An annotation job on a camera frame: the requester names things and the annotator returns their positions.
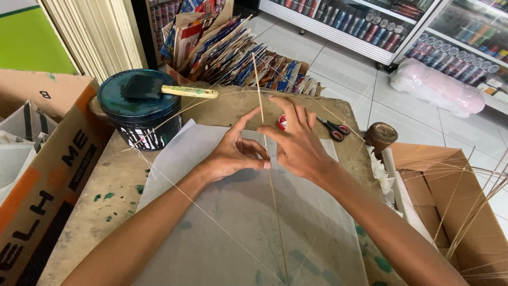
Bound person's right hand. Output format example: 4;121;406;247
257;95;339;187

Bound person's left hand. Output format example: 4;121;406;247
202;106;273;184

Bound straight bamboo kite stick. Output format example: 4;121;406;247
252;52;290;286

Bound red and black scissors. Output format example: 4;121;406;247
316;116;351;142

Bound curved bamboo kite stick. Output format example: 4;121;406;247
133;90;366;145

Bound white kite paper sheet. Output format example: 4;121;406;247
133;118;370;286

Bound crumpled white paper scraps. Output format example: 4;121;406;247
367;146;397;195

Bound brown wooden knob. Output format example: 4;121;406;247
365;122;398;157

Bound dark blue paint can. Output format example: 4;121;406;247
97;69;184;151

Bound box of colourful folded kites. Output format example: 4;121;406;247
161;0;324;97

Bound glass drinks cooler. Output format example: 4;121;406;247
259;0;441;66
393;0;508;116

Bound plain brown cardboard box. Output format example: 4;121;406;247
381;142;508;286

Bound brown round container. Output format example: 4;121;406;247
88;95;108;120

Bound pink and white plastic bag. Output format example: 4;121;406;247
389;57;486;118

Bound dark rack of colourful packets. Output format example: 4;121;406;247
145;0;227;52

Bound cardboard box with orange print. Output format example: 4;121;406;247
0;69;116;286

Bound cream folding door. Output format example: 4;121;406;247
40;0;148;84

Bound bundle of thin bamboo sticks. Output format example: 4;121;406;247
391;146;508;286

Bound foam brush with wooden handle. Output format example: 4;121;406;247
121;75;219;100

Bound white bag with black straps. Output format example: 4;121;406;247
0;100;59;203

